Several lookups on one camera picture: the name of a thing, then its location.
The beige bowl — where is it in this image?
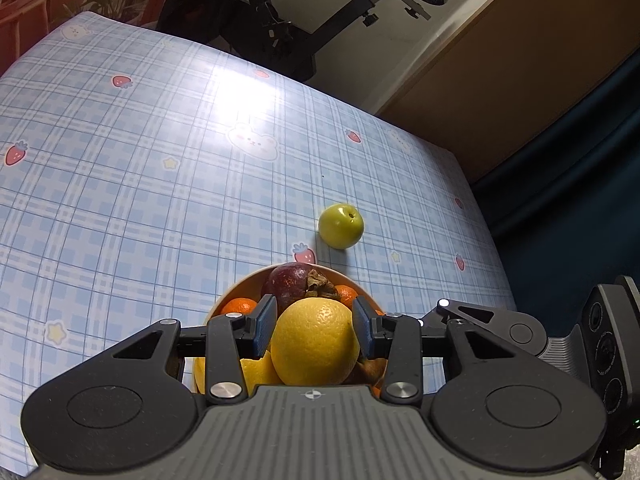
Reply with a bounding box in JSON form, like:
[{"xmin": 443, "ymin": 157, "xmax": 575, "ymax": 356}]
[{"xmin": 192, "ymin": 262, "xmax": 396, "ymax": 398}]

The wooden cabinet panel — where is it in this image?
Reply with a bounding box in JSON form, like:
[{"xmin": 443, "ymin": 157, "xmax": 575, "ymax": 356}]
[{"xmin": 375, "ymin": 0, "xmax": 640, "ymax": 183}]

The blue checked tablecloth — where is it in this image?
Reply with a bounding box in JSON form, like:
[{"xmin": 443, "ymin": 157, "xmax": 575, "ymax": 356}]
[{"xmin": 0, "ymin": 10, "xmax": 518, "ymax": 480}]

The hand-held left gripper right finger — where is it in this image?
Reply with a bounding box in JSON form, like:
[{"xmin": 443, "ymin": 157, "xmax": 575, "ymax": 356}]
[{"xmin": 352, "ymin": 296, "xmax": 518, "ymax": 406}]

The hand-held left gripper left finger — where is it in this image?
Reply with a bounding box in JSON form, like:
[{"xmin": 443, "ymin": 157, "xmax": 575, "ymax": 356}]
[{"xmin": 112, "ymin": 294, "xmax": 278, "ymax": 406}]

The black exercise bike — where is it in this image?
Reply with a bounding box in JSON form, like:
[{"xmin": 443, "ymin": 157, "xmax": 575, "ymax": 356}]
[{"xmin": 155, "ymin": 0, "xmax": 451, "ymax": 83}]

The printed room-scene wall backdrop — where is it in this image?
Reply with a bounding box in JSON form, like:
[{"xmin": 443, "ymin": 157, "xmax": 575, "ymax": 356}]
[{"xmin": 0, "ymin": 0, "xmax": 186, "ymax": 78}]

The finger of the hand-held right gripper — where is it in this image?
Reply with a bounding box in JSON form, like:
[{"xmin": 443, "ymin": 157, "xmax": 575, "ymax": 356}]
[{"xmin": 419, "ymin": 297, "xmax": 516, "ymax": 336}]

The dark purple mangosteen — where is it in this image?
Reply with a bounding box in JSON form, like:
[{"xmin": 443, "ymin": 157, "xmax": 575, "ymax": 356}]
[{"xmin": 261, "ymin": 262, "xmax": 343, "ymax": 316}]

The dark blue curtain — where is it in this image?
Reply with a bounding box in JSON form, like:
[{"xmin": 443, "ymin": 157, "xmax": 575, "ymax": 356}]
[{"xmin": 472, "ymin": 50, "xmax": 640, "ymax": 311}]

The round yellow citrus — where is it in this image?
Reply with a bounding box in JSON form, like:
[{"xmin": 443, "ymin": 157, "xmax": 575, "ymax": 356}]
[{"xmin": 270, "ymin": 298, "xmax": 362, "ymax": 387}]

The oval yellow lemon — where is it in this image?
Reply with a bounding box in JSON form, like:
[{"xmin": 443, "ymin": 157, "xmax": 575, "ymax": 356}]
[{"xmin": 194, "ymin": 350, "xmax": 283, "ymax": 395}]

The green round fruit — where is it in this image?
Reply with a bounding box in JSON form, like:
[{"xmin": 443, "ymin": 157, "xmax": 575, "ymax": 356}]
[{"xmin": 318, "ymin": 202, "xmax": 365, "ymax": 250}]

